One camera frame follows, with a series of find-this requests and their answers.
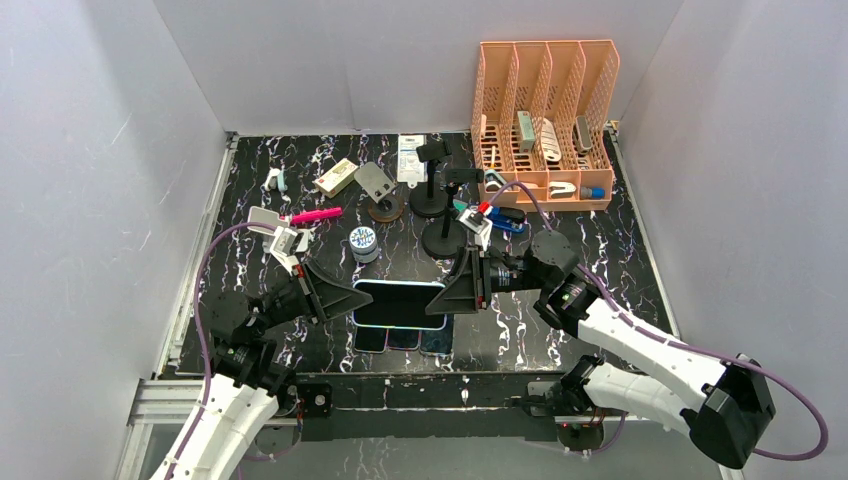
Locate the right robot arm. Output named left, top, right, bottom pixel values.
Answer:
left=425, top=230, right=776, bottom=469

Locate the white teal clip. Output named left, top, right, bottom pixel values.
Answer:
left=262, top=168, right=289, bottom=201

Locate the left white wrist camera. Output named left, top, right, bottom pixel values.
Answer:
left=268, top=226, right=313, bottom=277

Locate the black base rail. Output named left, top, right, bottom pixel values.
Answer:
left=225, top=370, right=704, bottom=458

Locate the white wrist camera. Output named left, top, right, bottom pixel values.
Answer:
left=268, top=226, right=313, bottom=277
left=458, top=205, right=493, bottom=252

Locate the blue capped tube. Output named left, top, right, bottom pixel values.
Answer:
left=580, top=187, right=606, bottom=200

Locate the black phone stand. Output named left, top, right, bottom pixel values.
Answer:
left=408, top=140, right=452, bottom=218
left=420, top=168, right=484, bottom=260

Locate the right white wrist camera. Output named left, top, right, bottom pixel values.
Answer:
left=458, top=205, right=493, bottom=252

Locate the white item in organizer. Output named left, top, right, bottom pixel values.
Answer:
left=540, top=118, right=562, bottom=164

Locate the purple smartphone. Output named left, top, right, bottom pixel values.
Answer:
left=353, top=327, right=388, bottom=354

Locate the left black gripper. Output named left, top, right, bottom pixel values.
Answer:
left=252, top=257, right=375, bottom=333

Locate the white cardboard box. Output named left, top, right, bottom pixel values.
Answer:
left=313, top=158, right=359, bottom=198

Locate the grey item in organizer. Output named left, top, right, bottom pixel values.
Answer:
left=516, top=110, right=536, bottom=153

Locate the blue stapler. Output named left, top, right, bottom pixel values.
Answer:
left=488, top=207, right=526, bottom=234

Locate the black smartphone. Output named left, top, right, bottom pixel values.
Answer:
left=387, top=329, right=421, bottom=351

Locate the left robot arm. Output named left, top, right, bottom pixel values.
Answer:
left=153, top=263, right=373, bottom=479

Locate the light blue smartphone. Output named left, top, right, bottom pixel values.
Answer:
left=352, top=279, right=448, bottom=331

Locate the pink marker pen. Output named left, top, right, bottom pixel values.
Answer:
left=286, top=207, right=343, bottom=225

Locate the white phone stand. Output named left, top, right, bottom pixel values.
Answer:
left=248, top=206, right=284, bottom=254

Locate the orange file organizer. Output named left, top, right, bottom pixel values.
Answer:
left=471, top=39, right=620, bottom=212

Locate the dark item in organizer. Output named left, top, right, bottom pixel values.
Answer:
left=573, top=115, right=593, bottom=156

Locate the white blister pack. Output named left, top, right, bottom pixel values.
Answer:
left=396, top=135, right=427, bottom=189

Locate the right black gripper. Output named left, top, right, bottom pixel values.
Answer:
left=423, top=244, right=550, bottom=314

